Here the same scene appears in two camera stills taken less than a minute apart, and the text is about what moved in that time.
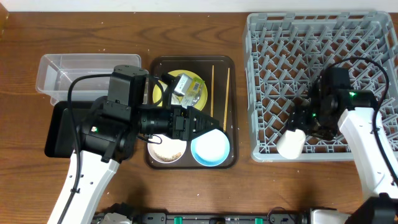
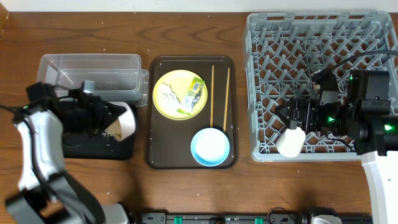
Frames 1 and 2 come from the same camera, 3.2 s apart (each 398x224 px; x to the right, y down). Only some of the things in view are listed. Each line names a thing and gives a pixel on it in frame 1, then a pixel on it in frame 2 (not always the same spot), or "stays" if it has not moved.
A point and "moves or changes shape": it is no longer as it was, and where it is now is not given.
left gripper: (181, 123) to (101, 112)
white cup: (290, 143) stays
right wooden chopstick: (226, 99) stays
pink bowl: (168, 150) moves or changes shape
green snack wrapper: (193, 93) stays
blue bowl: (211, 149) stays
